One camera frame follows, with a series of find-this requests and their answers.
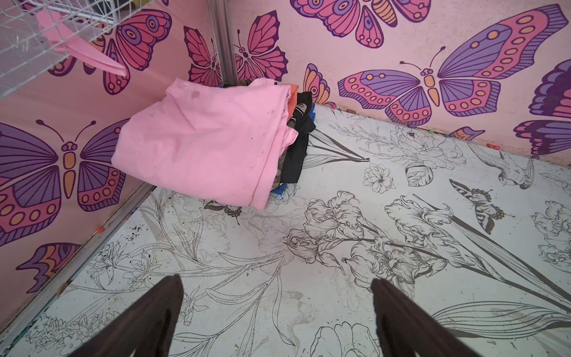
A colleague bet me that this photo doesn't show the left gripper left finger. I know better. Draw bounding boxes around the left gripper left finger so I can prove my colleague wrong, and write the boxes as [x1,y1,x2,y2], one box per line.
[71,275,184,357]

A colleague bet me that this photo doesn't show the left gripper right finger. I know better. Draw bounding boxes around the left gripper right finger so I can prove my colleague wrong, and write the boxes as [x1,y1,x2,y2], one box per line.
[371,279,478,357]

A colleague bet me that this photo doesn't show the dark folded clothes stack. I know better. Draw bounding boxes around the dark folded clothes stack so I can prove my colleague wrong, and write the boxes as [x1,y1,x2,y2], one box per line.
[271,91,316,195]

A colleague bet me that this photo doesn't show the folded light pink t-shirt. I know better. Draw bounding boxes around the folded light pink t-shirt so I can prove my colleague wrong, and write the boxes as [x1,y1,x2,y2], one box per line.
[112,78,297,210]

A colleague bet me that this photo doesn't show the long white wire basket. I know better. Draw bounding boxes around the long white wire basket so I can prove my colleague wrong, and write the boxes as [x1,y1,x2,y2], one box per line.
[1,1,152,98]

